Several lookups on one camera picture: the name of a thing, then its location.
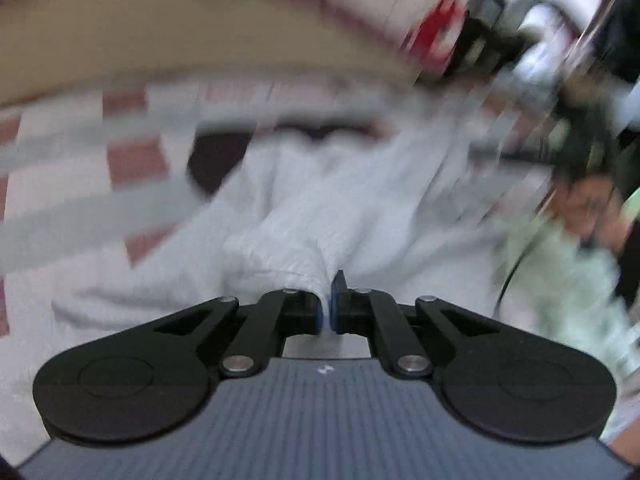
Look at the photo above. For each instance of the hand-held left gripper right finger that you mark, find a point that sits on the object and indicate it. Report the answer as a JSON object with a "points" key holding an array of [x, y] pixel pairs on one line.
{"points": [[339, 305]]}

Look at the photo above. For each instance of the person's pale green top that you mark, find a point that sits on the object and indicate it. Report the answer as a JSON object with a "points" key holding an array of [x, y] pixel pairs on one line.
{"points": [[560, 290]]}

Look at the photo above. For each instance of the dark cloth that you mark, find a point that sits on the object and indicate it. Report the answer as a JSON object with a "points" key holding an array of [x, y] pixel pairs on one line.
{"points": [[215, 160]]}

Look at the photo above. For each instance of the white ribbed garment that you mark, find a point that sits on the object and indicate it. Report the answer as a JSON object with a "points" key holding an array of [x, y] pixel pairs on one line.
{"points": [[350, 200]]}

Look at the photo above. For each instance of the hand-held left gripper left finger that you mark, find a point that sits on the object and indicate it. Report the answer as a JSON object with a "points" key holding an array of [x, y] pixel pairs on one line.
{"points": [[306, 312]]}

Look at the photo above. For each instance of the beige headboard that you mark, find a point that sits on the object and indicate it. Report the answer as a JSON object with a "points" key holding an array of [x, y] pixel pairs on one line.
{"points": [[150, 25]]}

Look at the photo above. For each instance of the person's head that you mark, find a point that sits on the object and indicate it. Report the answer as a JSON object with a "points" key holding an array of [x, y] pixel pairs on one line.
{"points": [[587, 205]]}

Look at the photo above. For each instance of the pink grey checkered blanket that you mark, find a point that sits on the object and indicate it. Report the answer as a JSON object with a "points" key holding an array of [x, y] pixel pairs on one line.
{"points": [[135, 160]]}

